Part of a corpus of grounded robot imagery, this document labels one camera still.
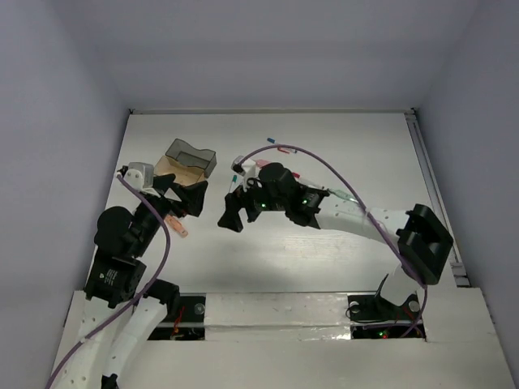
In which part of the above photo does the pink highlighter marker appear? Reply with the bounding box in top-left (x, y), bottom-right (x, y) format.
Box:
top-left (255, 160), bottom-right (270, 168)

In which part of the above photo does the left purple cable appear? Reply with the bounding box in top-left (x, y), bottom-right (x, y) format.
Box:
top-left (44, 172), bottom-right (172, 389)

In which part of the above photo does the teal capped white pen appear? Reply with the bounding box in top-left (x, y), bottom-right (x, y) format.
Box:
top-left (229, 174), bottom-right (238, 193)

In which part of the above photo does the orange highlighter marker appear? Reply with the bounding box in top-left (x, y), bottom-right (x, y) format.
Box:
top-left (165, 215), bottom-right (188, 238)

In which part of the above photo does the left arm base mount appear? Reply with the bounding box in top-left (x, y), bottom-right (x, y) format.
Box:
top-left (148, 294), bottom-right (206, 341)

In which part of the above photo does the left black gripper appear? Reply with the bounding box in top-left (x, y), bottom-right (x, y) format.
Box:
top-left (133, 172), bottom-right (208, 254)

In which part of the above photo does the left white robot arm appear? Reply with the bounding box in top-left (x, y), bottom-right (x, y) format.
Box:
top-left (45, 164), bottom-right (208, 388)

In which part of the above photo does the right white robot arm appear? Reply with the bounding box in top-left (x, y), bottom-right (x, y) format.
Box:
top-left (218, 160), bottom-right (453, 323)

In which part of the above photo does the aluminium side rail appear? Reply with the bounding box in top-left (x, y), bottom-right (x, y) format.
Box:
top-left (404, 109), bottom-right (472, 288)

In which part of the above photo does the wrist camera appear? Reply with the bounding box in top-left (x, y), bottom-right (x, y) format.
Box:
top-left (231, 156), bottom-right (260, 190)
top-left (118, 162), bottom-right (154, 192)

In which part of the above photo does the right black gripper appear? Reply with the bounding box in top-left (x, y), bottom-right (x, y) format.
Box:
top-left (217, 171), bottom-right (288, 232)

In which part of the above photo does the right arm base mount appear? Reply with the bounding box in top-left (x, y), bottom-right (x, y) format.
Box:
top-left (345, 293), bottom-right (426, 340)

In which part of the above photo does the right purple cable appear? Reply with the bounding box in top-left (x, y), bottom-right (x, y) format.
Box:
top-left (237, 144), bottom-right (429, 338)

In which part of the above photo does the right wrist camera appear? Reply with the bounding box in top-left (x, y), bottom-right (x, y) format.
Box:
top-left (231, 156), bottom-right (260, 190)

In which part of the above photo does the green highlighter marker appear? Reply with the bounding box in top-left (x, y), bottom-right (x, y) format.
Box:
top-left (328, 188), bottom-right (358, 203)

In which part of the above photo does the purple cable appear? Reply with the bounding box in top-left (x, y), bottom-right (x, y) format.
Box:
top-left (44, 172), bottom-right (172, 389)
top-left (237, 144), bottom-right (429, 338)

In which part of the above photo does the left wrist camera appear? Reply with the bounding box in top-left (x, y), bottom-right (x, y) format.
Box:
top-left (118, 162), bottom-right (154, 192)

